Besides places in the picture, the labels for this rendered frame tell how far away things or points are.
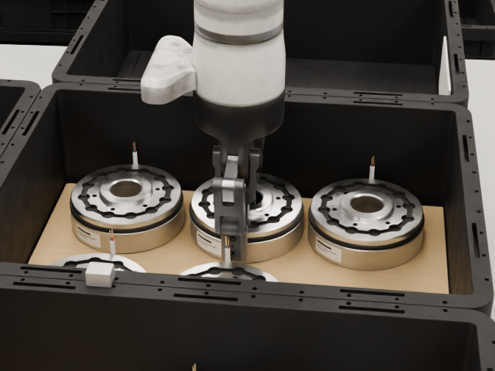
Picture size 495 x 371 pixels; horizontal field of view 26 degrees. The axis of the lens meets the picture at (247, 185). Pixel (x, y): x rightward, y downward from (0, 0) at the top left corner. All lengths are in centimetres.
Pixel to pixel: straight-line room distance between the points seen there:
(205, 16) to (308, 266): 25
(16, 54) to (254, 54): 86
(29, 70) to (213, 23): 80
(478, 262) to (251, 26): 24
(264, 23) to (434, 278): 28
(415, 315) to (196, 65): 27
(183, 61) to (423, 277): 28
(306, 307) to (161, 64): 24
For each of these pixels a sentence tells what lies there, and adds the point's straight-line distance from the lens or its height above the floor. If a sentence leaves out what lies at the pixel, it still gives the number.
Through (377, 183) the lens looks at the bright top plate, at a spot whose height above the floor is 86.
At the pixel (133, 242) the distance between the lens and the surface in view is 96.
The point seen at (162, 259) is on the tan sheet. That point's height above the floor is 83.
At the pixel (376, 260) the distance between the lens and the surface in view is 94.
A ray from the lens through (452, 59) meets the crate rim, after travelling 109.
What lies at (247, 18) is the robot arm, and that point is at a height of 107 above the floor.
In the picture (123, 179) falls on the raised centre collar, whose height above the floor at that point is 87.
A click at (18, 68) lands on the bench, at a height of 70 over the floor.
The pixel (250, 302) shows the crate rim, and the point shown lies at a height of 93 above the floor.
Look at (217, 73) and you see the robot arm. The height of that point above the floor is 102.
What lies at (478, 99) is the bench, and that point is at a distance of 152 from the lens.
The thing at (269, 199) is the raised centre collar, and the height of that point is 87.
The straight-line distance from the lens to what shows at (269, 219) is 95.
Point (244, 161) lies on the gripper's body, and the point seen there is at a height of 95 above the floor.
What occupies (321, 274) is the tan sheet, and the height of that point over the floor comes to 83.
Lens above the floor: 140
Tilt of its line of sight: 33 degrees down
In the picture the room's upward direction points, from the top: straight up
